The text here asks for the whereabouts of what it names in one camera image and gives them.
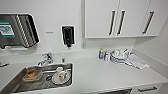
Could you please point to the stack of white bowls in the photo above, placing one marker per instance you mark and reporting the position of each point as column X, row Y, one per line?
column 119, row 57

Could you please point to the dish soap bottle yellow cap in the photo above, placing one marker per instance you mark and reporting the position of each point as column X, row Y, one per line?
column 101, row 55

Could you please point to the black soap dispenser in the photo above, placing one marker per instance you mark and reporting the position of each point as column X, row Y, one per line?
column 68, row 36

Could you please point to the small clear bottle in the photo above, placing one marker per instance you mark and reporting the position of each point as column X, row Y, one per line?
column 106, row 56

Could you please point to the small chrome sink knob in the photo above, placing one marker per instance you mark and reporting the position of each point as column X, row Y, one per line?
column 63, row 60

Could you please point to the white cup red print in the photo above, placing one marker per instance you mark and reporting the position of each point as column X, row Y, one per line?
column 60, row 75

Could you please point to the chrome sink faucet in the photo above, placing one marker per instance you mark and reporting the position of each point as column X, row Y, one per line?
column 45, row 59

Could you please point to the orange food container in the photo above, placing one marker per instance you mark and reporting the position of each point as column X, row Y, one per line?
column 32, row 75

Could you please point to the steel paper towel dispenser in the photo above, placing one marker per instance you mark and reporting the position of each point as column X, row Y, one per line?
column 16, row 31

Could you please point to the narrow white drawer unit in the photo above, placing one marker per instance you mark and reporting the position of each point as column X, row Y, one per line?
column 150, row 90

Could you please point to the stainless steel sink basin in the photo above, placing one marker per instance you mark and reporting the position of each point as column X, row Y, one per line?
column 13, row 85

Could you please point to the white wall outlet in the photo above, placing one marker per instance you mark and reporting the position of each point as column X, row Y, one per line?
column 83, row 45

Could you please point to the small grey wall label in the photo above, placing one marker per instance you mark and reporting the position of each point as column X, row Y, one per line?
column 49, row 32

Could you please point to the white wall cabinet three doors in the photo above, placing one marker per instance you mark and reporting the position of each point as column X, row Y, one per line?
column 126, row 18

